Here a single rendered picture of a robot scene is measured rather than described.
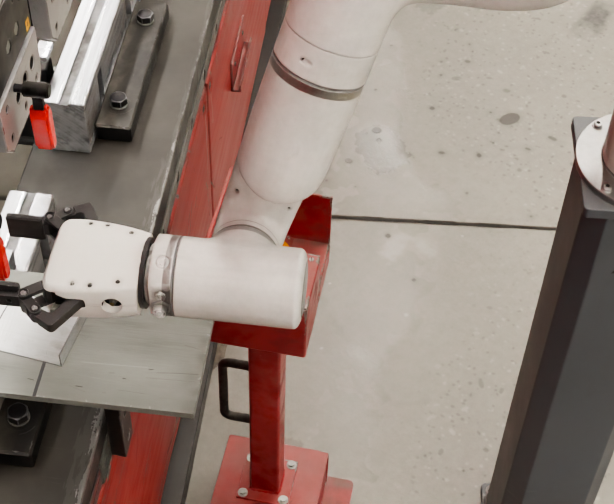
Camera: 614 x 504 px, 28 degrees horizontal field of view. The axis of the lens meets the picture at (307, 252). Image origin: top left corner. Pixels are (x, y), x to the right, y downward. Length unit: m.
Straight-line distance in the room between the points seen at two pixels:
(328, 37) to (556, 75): 2.35
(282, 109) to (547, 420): 1.05
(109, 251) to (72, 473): 0.35
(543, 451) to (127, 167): 0.83
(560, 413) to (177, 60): 0.83
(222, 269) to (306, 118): 0.21
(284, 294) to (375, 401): 1.41
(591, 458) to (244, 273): 1.04
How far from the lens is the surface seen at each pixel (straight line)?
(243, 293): 1.26
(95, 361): 1.48
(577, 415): 2.06
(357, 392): 2.66
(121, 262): 1.29
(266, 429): 2.20
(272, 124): 1.15
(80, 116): 1.84
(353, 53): 1.11
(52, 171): 1.87
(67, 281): 1.29
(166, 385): 1.45
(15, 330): 1.52
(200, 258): 1.27
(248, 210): 1.33
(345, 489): 2.52
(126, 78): 1.96
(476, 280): 2.88
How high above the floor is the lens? 2.18
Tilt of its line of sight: 49 degrees down
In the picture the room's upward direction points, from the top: 2 degrees clockwise
